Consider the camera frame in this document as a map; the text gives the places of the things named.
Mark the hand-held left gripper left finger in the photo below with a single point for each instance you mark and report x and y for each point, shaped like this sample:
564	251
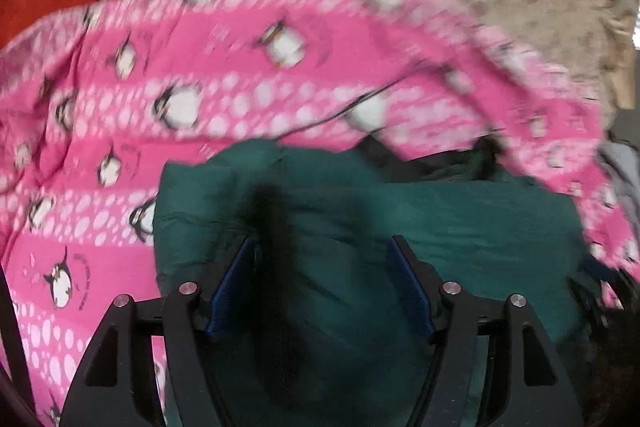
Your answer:
231	287

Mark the green puffer jacket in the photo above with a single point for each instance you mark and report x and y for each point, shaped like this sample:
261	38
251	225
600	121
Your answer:
340	217

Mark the grey sweatshirt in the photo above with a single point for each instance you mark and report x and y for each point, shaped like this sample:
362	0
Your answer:
622	172

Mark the pink penguin print blanket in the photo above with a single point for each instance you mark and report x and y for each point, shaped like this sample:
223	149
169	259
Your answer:
200	57

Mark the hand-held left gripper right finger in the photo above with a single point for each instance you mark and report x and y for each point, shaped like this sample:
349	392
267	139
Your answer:
410	287

